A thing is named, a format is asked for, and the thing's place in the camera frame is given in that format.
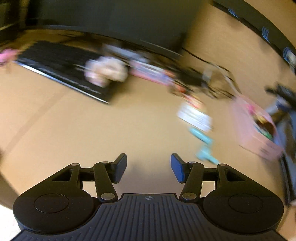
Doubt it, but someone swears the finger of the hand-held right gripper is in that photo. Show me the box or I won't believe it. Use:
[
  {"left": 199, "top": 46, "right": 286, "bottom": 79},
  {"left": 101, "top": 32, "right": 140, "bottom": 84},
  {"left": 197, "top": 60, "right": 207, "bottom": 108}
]
[{"left": 264, "top": 84, "right": 296, "bottom": 105}]

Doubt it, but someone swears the black keyboard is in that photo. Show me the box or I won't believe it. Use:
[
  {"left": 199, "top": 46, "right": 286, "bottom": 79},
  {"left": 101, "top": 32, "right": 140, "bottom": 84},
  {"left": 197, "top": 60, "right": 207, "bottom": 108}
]
[{"left": 15, "top": 41, "right": 112, "bottom": 104}]

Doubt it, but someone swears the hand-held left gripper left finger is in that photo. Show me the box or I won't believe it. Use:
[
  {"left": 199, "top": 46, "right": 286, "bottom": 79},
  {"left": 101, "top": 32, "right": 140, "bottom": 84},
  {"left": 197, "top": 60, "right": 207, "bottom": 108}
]
[{"left": 48, "top": 153, "right": 127, "bottom": 202}]

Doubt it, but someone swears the pink printed card box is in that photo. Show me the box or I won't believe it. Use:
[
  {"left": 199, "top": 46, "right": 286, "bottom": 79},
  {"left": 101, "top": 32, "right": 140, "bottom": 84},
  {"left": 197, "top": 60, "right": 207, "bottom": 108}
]
[{"left": 128, "top": 60, "right": 177, "bottom": 87}]

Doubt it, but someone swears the green crank toy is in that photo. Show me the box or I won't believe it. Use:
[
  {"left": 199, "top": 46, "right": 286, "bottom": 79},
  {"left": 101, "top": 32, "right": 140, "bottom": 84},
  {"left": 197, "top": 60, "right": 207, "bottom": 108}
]
[{"left": 189, "top": 127, "right": 220, "bottom": 164}]

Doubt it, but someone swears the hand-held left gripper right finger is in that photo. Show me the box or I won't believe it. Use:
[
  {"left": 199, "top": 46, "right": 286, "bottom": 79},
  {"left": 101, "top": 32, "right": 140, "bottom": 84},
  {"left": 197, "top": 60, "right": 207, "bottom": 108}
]
[{"left": 171, "top": 153, "right": 248, "bottom": 202}]

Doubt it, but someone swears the white battery charger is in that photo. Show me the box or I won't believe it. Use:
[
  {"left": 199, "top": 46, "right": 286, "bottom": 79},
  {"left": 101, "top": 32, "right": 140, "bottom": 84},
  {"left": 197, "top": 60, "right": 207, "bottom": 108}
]
[{"left": 177, "top": 103, "right": 213, "bottom": 133}]

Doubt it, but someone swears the dark panel with blue marks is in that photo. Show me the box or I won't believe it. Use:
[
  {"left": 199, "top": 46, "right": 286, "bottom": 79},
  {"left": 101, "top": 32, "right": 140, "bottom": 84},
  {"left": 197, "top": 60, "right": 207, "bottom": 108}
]
[{"left": 213, "top": 0, "right": 296, "bottom": 72}]

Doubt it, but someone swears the pink cardboard box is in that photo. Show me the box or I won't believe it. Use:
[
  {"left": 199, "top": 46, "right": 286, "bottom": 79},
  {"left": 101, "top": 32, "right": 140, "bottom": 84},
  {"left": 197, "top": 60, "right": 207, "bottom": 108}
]
[{"left": 230, "top": 95, "right": 284, "bottom": 162}]

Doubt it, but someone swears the computer monitor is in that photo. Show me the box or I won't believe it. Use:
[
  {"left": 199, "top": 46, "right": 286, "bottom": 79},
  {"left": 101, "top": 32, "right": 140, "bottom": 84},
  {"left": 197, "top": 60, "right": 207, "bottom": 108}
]
[{"left": 0, "top": 0, "right": 204, "bottom": 61}]

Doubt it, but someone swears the black power adapter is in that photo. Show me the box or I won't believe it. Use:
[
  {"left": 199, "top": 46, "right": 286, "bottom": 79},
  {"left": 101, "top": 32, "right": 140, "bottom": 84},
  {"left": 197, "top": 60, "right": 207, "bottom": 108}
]
[{"left": 177, "top": 68, "right": 210, "bottom": 90}]

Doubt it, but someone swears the cream pink blurred object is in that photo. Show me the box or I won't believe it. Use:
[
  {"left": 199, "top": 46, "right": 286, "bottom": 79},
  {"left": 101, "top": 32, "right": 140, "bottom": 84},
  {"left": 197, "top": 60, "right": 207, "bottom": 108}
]
[{"left": 84, "top": 56, "right": 129, "bottom": 88}]

